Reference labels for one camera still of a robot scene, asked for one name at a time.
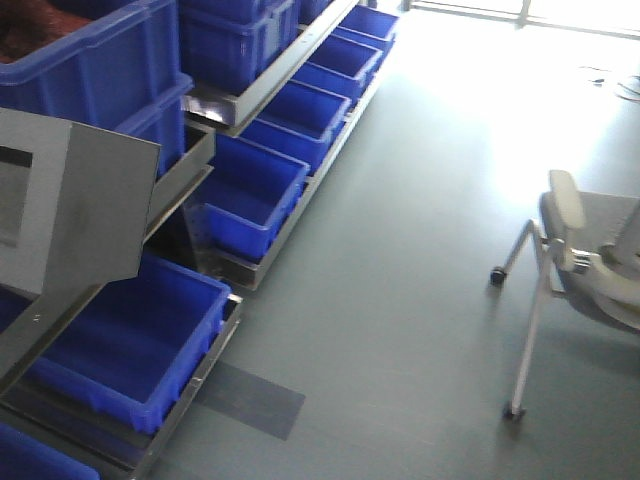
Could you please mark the gray square base block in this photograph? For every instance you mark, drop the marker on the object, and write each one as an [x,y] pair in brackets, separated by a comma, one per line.
[75,201]

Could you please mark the empty blue bin bottom shelf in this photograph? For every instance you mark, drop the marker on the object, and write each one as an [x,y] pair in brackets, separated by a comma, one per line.
[133,348]

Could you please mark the blue bin upper shelf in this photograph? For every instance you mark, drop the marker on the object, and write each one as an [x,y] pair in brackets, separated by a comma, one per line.
[230,46]

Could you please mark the stacked blue bin upper left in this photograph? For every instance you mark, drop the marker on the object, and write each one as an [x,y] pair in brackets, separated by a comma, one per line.
[121,72]

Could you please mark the steel rack with bins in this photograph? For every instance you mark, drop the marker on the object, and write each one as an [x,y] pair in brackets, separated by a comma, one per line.
[31,323]

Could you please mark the gray office chair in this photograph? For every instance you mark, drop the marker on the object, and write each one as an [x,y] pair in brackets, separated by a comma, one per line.
[586,249]

